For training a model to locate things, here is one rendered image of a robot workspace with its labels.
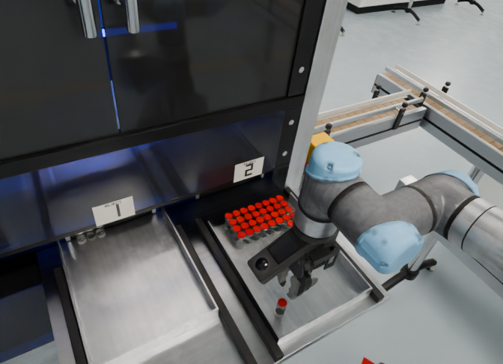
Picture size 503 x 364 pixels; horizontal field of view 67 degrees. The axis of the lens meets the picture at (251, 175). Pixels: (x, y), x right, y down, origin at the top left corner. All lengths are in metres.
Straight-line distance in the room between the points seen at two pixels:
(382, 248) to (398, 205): 0.07
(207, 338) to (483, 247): 0.55
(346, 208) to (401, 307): 1.62
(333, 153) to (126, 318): 0.57
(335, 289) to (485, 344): 1.36
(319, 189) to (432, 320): 1.67
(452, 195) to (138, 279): 0.67
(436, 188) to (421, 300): 1.63
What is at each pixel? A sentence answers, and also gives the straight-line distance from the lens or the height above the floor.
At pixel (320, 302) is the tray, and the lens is 0.93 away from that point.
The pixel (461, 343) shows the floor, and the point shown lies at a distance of 2.17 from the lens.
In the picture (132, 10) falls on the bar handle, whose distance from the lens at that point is 0.59.
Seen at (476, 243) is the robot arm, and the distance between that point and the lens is 0.57.
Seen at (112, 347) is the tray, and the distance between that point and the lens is 0.87.
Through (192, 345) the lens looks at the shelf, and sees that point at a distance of 0.85.
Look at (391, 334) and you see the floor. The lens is 2.03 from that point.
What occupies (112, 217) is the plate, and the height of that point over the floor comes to 1.00.
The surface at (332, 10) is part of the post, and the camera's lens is 0.87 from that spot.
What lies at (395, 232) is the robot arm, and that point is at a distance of 0.51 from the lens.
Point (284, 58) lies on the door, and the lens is 0.85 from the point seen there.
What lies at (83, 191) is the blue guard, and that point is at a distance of 0.82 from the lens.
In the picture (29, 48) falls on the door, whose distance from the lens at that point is 0.67.
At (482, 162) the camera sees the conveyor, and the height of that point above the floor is 0.87.
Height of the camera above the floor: 1.67
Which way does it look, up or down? 42 degrees down
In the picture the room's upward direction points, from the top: 8 degrees clockwise
